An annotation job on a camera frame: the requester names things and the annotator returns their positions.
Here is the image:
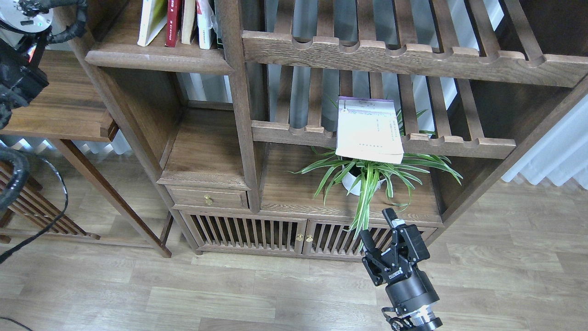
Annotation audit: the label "spider plant green leaves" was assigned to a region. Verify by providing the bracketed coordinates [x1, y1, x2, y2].
[298, 111, 462, 238]

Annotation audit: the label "white curtain behind shelf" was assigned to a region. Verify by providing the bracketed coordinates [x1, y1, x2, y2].
[178, 0, 503, 131]

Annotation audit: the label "yellow green cover book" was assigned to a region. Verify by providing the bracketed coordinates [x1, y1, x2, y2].
[137, 0, 168, 47]

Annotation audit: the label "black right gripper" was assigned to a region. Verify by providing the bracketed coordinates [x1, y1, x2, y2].
[359, 208, 441, 322]

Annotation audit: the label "brass drawer knob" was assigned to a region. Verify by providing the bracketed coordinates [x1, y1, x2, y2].
[204, 195, 214, 205]

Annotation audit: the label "slatted wooden rack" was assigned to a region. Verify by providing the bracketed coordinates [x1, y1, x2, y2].
[0, 176, 101, 243]

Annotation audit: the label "white red upright book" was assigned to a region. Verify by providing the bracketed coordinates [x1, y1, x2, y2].
[197, 0, 218, 50]

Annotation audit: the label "white curtain right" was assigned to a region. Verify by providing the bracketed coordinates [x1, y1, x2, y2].
[501, 96, 588, 190]

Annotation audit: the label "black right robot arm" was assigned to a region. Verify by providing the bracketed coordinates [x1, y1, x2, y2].
[360, 208, 442, 331]

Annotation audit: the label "dark upright book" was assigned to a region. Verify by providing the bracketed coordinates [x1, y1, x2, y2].
[212, 0, 224, 50]

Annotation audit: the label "dark wooden bookshelf cabinet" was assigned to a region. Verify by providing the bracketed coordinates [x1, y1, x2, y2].
[71, 0, 587, 259]

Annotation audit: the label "black floor cable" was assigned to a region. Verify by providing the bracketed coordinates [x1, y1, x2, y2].
[0, 317, 30, 331]

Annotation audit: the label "brown wooden side table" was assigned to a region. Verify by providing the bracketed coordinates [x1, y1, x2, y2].
[1, 50, 173, 258]

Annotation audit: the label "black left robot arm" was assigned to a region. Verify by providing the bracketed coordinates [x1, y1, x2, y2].
[0, 0, 89, 263]

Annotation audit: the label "pale purple cover book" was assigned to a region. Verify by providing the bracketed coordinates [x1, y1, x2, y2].
[335, 96, 405, 164]

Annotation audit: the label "red cover book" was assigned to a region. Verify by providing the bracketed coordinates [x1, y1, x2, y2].
[164, 0, 183, 48]

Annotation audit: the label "tan upright book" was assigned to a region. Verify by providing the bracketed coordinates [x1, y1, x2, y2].
[181, 0, 197, 45]

